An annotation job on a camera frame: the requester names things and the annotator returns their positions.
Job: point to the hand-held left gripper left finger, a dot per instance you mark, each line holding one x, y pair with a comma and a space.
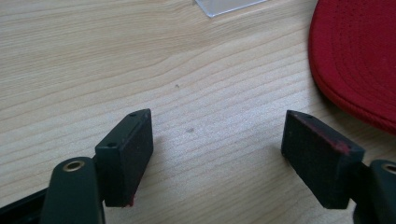
124, 161

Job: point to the red baseball cap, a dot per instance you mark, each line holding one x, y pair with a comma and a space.
358, 56

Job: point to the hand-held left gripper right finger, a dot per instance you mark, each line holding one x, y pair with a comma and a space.
320, 161

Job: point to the clear plastic sheet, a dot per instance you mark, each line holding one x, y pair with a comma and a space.
227, 6

